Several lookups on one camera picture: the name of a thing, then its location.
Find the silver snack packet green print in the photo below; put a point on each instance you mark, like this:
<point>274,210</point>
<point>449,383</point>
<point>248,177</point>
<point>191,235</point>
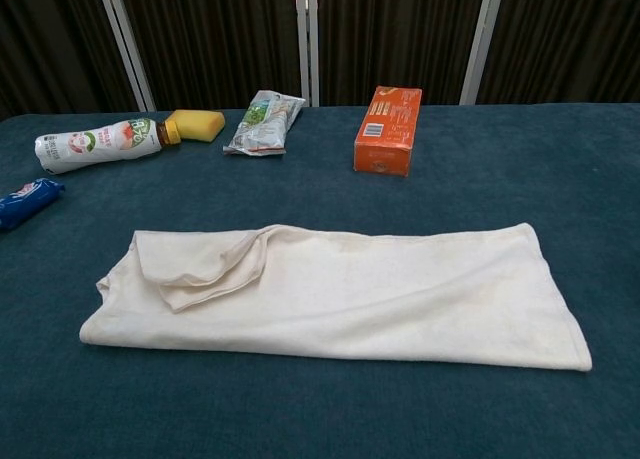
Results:
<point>262,124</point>

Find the blue snack packet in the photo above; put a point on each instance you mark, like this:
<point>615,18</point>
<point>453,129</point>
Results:
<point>25,201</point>

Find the white drink bottle yellow cap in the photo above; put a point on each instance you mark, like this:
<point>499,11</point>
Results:
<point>100,144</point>

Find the dark pleated curtain panel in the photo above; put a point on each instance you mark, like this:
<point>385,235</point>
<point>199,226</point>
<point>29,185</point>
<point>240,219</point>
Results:
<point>215,39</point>
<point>400,29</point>
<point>565,39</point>
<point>50,39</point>

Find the orange cardboard box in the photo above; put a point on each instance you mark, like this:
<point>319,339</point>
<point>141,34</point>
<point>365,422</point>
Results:
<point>385,144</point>

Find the white screen frame post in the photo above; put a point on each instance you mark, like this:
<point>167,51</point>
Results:
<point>126,44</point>
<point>306,39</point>
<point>483,39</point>

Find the teal table cover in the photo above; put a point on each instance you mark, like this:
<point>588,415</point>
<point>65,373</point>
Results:
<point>550,149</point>

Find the yellow sponge block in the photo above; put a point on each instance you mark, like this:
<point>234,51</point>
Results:
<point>200,124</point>

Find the white t-shirt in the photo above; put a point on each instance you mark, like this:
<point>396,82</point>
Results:
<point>375,299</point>

